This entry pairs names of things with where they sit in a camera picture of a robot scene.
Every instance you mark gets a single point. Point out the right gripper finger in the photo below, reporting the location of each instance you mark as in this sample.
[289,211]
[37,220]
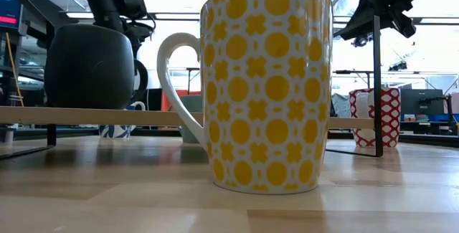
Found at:
[358,19]
[405,23]

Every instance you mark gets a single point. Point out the black mug red inside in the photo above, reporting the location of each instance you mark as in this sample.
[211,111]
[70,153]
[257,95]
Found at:
[89,68]

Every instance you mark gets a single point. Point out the white mug red lattice pattern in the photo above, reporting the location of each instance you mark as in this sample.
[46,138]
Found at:
[391,118]

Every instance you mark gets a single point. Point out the white mug yellow dot pattern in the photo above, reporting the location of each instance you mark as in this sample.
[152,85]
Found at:
[265,89]

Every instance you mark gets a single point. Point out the white mug blue leaf pattern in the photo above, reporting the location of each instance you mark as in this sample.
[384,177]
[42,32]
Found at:
[116,132]

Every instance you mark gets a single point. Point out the teal green mug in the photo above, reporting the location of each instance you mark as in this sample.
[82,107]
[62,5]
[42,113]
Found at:
[193,104]

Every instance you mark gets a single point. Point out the black computer monitor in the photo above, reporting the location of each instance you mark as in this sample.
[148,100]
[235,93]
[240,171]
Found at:
[421,100]

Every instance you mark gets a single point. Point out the computer monitor blue screen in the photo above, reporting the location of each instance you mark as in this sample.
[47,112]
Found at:
[9,0]

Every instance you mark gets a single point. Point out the orange red box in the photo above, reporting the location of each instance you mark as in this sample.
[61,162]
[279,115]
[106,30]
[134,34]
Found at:
[168,102]

